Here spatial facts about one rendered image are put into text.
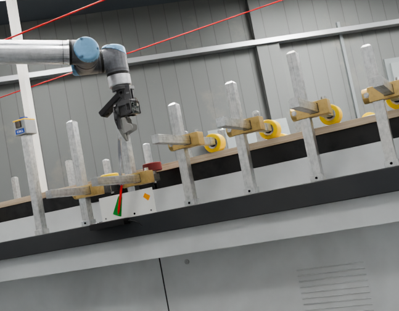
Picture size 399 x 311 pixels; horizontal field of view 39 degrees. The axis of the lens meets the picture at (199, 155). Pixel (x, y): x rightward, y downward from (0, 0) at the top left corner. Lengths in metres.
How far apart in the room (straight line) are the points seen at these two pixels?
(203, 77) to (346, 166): 5.24
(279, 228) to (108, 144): 5.15
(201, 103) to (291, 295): 5.13
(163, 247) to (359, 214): 0.78
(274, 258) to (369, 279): 0.37
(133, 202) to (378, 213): 0.94
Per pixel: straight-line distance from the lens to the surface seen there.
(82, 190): 2.34
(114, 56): 2.22
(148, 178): 2.22
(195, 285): 2.43
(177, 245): 2.21
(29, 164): 2.60
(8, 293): 3.07
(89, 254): 2.44
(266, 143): 2.24
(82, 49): 2.07
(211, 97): 7.22
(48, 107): 7.16
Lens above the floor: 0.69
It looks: 5 degrees up
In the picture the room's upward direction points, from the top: 11 degrees counter-clockwise
